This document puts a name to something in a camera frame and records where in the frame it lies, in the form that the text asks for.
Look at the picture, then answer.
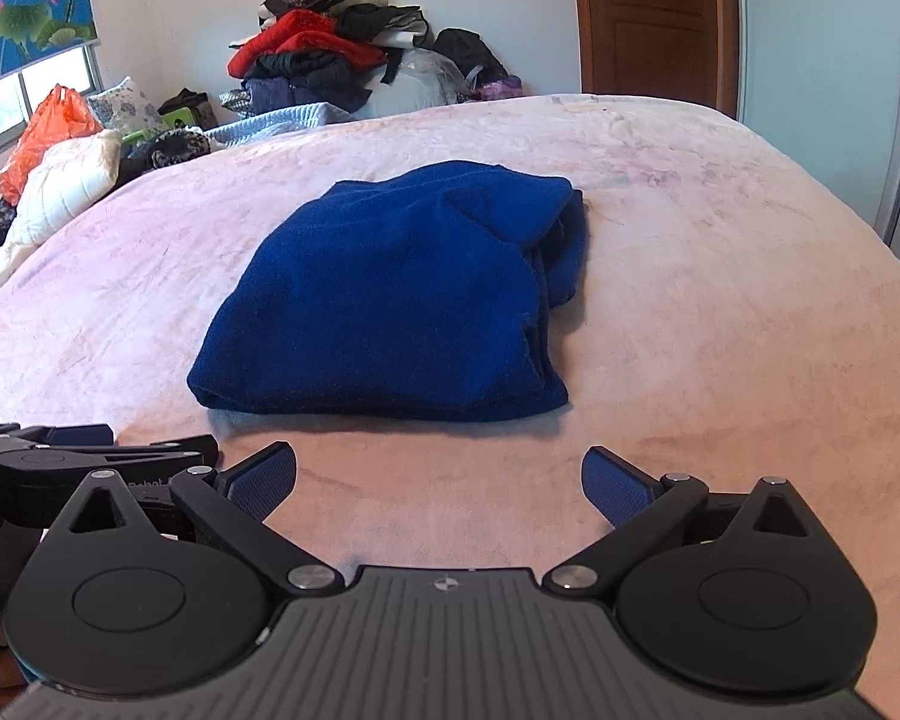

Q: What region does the blue knit sweater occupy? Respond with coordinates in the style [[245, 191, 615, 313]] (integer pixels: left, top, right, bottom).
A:
[[187, 161, 587, 422]]

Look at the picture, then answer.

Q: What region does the black backpack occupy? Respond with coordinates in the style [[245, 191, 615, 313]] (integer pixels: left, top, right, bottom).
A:
[[432, 28, 509, 88]]

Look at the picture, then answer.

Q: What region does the pink bed blanket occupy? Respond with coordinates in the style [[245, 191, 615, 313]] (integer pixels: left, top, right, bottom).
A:
[[0, 96, 900, 718]]

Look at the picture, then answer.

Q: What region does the light blue knit blanket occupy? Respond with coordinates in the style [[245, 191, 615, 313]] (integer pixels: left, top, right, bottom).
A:
[[205, 103, 354, 148]]

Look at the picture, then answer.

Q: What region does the red garment on pile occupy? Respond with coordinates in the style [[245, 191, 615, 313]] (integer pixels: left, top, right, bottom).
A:
[[227, 10, 386, 80]]

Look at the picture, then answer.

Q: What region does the white quilted jacket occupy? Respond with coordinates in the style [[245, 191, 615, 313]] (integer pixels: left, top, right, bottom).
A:
[[0, 128, 121, 288]]

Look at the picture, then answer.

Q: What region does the orange plastic bag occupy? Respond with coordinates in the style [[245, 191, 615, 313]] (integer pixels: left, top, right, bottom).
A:
[[0, 85, 102, 206]]

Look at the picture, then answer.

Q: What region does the dark clothes pile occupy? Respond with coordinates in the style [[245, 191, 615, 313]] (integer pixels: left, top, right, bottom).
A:
[[224, 0, 434, 115]]

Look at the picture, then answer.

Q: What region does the window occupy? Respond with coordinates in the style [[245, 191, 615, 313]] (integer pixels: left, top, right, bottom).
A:
[[0, 46, 102, 153]]

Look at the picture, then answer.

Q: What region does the wardrobe sliding door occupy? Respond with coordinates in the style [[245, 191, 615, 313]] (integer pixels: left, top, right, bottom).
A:
[[738, 0, 900, 260]]

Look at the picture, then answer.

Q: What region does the person's left hand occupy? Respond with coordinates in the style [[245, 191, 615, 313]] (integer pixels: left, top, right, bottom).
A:
[[0, 616, 31, 714]]

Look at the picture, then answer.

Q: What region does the green black bag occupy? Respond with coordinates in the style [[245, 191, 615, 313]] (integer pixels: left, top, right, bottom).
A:
[[159, 88, 219, 130]]

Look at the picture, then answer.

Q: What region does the floral pillow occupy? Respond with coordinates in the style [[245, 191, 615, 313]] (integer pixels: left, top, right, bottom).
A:
[[86, 76, 167, 137]]

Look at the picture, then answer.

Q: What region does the brown wooden door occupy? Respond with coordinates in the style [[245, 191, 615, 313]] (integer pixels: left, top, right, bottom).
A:
[[577, 0, 741, 117]]

